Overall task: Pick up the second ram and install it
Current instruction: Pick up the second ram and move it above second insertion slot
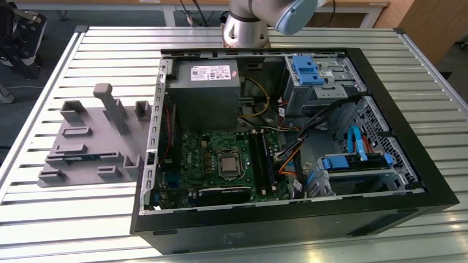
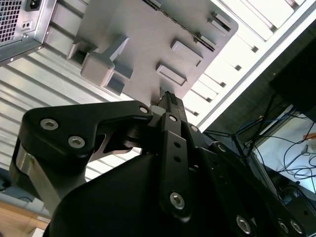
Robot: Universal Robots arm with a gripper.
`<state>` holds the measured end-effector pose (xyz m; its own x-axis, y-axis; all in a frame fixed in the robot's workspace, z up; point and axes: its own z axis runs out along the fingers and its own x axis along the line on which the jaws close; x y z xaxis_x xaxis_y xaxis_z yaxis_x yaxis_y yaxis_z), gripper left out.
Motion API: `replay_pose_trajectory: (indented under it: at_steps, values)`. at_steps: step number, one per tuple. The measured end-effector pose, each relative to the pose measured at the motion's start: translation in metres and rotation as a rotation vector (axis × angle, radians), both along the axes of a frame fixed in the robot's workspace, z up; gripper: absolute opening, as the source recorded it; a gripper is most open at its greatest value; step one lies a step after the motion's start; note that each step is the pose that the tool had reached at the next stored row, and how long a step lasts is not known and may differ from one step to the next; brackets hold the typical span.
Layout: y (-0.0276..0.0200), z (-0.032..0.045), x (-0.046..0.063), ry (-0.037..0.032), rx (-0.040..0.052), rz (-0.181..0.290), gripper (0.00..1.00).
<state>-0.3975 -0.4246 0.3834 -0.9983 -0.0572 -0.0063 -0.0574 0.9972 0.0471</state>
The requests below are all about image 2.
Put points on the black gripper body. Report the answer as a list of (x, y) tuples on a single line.
[(111, 202)]

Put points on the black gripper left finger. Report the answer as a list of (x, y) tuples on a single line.
[(74, 123)]

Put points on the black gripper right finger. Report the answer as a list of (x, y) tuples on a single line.
[(234, 192)]

